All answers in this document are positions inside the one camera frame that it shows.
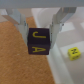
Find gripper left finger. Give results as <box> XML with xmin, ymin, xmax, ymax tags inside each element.
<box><xmin>5</xmin><ymin>7</ymin><xmax>30</xmax><ymax>46</ymax></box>

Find white plastic box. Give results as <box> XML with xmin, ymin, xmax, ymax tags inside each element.
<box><xmin>30</xmin><ymin>7</ymin><xmax>84</xmax><ymax>84</ymax></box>

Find yellow block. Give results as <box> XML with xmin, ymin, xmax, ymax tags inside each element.
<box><xmin>67</xmin><ymin>46</ymin><xmax>82</xmax><ymax>61</ymax></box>

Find purple block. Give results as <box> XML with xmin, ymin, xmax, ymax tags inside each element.
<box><xmin>26</xmin><ymin>27</ymin><xmax>52</xmax><ymax>56</ymax></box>

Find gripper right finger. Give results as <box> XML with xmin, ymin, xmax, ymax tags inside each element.
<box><xmin>48</xmin><ymin>7</ymin><xmax>78</xmax><ymax>44</ymax></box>

